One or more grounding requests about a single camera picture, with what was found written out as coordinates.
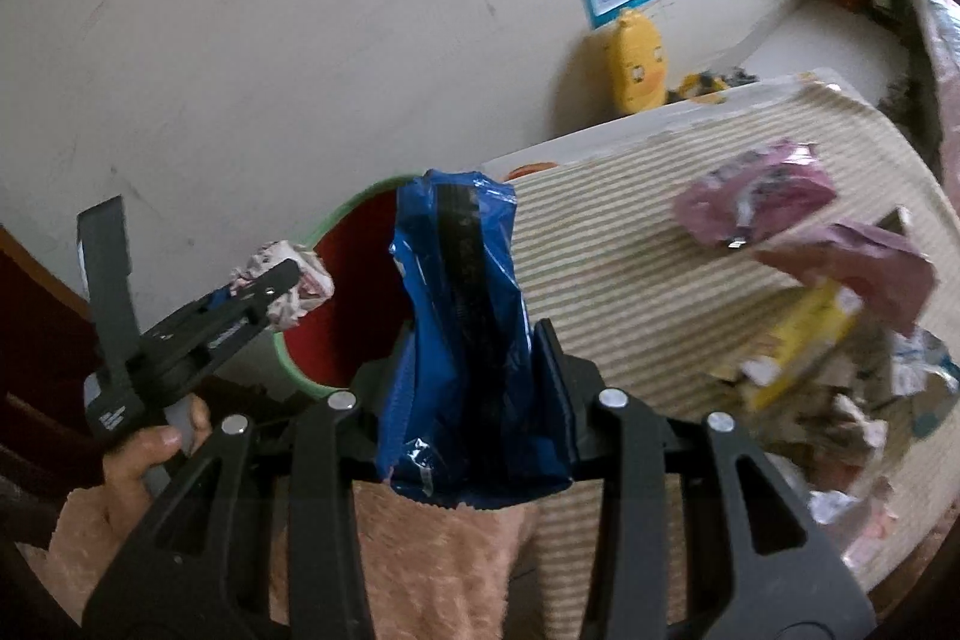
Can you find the yellow duck toy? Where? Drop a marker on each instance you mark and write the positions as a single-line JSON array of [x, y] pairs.
[[637, 63]]

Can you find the pink snack bag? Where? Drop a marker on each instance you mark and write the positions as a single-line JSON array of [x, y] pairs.
[[757, 197], [862, 269]]

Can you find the white paper ball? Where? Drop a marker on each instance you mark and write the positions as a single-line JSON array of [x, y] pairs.
[[300, 287]]

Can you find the small yellow black toy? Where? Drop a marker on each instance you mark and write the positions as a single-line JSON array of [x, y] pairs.
[[701, 85]]

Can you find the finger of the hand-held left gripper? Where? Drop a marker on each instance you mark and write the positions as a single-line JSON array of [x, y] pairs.
[[255, 291], [225, 340]]

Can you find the person's left hand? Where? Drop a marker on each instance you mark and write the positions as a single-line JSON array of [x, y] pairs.
[[135, 482]]

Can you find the dark wooden furniture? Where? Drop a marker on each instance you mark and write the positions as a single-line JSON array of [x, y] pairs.
[[45, 340]]

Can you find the patterned bedding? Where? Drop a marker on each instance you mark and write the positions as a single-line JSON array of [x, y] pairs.
[[941, 48]]

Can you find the striped beige tablecloth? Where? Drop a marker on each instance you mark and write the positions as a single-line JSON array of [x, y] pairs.
[[637, 250]]

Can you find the orange round object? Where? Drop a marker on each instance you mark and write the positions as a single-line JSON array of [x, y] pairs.
[[532, 169]]

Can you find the blue snack bag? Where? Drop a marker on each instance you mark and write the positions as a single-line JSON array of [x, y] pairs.
[[465, 325]]

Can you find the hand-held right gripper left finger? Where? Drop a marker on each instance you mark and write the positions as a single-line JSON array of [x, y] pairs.
[[322, 460]]

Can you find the yellow packet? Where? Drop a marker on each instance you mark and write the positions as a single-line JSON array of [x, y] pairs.
[[802, 340]]

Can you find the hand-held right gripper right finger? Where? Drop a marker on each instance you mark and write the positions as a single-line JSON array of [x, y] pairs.
[[551, 370]]

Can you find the red bin with green rim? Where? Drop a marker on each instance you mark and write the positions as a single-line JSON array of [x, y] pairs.
[[352, 280]]

